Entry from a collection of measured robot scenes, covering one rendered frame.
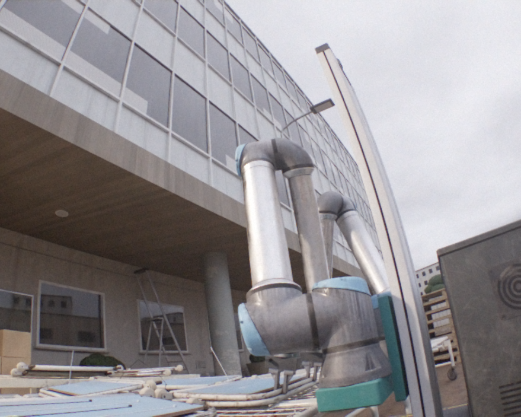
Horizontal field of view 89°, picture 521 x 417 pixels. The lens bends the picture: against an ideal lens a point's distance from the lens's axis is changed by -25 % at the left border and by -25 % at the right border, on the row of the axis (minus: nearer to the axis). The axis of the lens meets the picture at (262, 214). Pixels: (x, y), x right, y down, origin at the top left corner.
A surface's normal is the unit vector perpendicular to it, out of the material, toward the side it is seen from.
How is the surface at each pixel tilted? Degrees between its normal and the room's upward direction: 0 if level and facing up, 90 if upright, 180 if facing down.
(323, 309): 77
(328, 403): 90
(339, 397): 90
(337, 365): 70
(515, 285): 90
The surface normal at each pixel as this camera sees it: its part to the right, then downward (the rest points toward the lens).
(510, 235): -0.51, -0.29
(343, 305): -0.17, -0.41
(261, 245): -0.41, -0.52
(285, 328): -0.10, -0.19
